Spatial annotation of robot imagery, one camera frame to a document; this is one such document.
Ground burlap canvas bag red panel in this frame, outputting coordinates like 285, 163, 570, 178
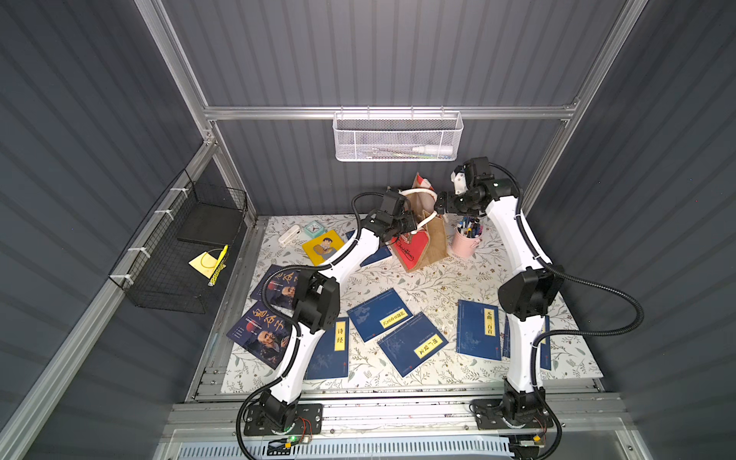
391, 174, 449, 273

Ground blue book Yuewei notes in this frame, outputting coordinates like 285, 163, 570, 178
347, 289, 413, 342

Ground blue book Zengguang Xianwen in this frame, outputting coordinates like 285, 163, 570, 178
379, 312, 449, 378

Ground blue book Shijing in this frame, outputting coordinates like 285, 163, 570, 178
305, 317, 350, 381

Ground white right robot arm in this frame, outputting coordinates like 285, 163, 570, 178
435, 157, 563, 427

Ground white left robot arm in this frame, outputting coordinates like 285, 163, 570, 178
259, 190, 418, 432

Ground blue book near bag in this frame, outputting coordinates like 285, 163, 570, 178
360, 245, 392, 268

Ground white marker in basket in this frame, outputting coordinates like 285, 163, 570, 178
412, 145, 454, 156

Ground pink pen holder cup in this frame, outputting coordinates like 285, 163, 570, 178
450, 217, 483, 259

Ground small teal card box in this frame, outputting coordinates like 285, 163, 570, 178
303, 220, 327, 240

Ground yellow cartoon cover book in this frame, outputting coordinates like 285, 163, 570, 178
302, 230, 344, 266

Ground white eraser block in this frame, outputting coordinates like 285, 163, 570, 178
278, 224, 301, 247

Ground floral table mat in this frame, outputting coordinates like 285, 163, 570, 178
216, 215, 603, 396

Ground dark portrait book upper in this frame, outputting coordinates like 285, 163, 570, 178
250, 264, 299, 311

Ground dark portrait book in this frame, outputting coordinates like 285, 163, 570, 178
250, 264, 299, 311
226, 301, 292, 369

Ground blue book Yuanqu 300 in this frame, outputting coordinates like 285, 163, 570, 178
456, 300, 502, 361

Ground blue book Guiguzi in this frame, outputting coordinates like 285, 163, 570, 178
501, 315, 552, 370

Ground dark portrait book lower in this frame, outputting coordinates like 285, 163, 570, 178
226, 301, 292, 369

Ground black tray in basket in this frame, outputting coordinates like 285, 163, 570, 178
176, 203, 243, 246

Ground yellow pen in basket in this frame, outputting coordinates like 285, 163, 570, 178
208, 245, 229, 287

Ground yellow sticky note pad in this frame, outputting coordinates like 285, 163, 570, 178
189, 251, 220, 280

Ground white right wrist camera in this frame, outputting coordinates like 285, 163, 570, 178
450, 165, 468, 196

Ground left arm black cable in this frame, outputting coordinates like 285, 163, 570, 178
235, 191, 398, 460

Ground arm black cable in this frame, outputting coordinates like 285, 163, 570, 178
488, 162, 645, 460
235, 191, 398, 460

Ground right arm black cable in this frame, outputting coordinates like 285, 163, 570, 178
488, 162, 645, 460

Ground white wire mesh basket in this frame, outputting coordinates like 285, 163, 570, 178
332, 109, 464, 162

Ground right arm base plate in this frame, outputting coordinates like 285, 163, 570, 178
469, 395, 556, 431

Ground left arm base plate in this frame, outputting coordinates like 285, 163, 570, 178
241, 404, 324, 436

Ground black wire wall basket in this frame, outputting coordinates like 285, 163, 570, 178
109, 172, 247, 314

